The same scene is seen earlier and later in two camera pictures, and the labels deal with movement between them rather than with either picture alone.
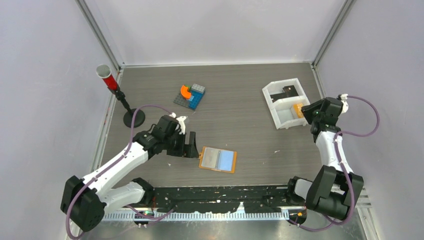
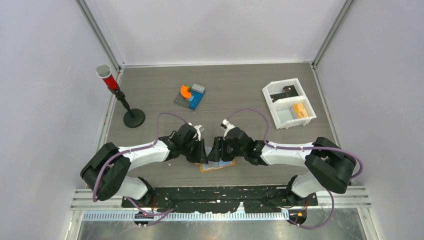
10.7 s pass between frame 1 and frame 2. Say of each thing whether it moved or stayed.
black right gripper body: moved
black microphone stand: stayed
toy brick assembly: stayed
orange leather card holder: moved
